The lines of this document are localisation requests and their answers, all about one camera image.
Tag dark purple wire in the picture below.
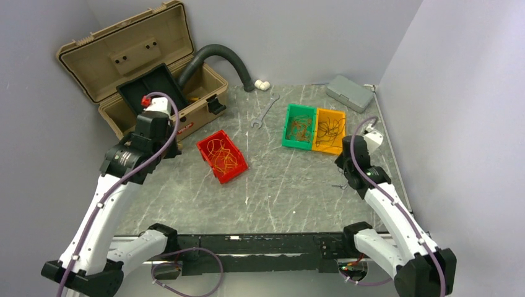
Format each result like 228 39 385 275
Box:
315 116 346 149

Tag brown wires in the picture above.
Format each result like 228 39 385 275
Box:
286 114 315 144

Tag yellow wire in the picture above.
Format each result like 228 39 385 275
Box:
205 138 240 173

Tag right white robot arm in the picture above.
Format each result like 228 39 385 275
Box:
335 134 457 296

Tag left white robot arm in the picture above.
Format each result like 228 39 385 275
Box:
41 109 180 296

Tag orange plastic bin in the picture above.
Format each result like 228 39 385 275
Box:
311 108 346 155

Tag black toolbox tray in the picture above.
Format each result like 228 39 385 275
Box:
116 63 190 115

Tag green plastic bin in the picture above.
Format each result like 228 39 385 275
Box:
282 103 317 150

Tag grey plastic case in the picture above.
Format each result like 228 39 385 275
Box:
326 75 373 113

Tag red plastic bin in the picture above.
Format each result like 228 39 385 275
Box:
196 130 248 184

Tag tan plastic toolbox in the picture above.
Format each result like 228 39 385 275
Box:
56 1 228 139

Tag silver open-end wrench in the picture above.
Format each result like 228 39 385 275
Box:
250 92 280 129

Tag white pipe fitting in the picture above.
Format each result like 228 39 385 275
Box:
254 80 271 91

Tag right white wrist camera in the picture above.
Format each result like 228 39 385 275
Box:
363 129 384 155

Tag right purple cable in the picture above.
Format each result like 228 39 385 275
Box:
339 116 448 297

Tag black corrugated hose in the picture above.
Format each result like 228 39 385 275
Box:
177 43 256 93

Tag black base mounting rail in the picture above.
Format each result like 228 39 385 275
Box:
151 231 361 276

